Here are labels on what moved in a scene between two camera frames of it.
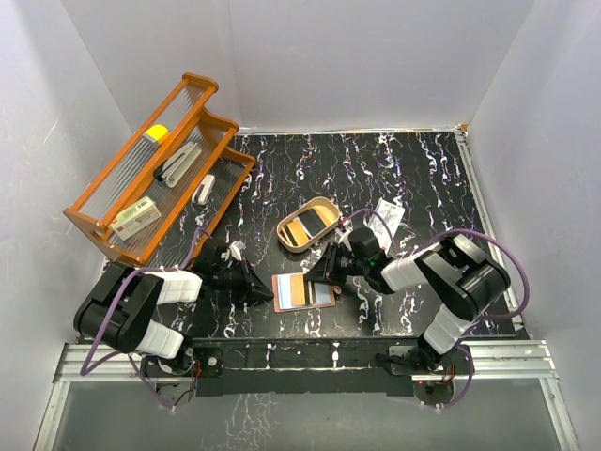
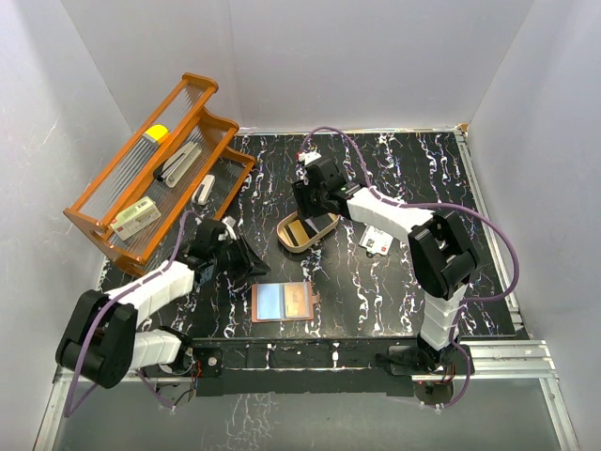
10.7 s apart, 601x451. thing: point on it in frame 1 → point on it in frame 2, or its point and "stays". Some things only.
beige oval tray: x=315 y=218 stays
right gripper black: x=326 y=270 → x=302 y=189
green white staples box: x=135 y=217 stays
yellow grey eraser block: x=155 y=132 stays
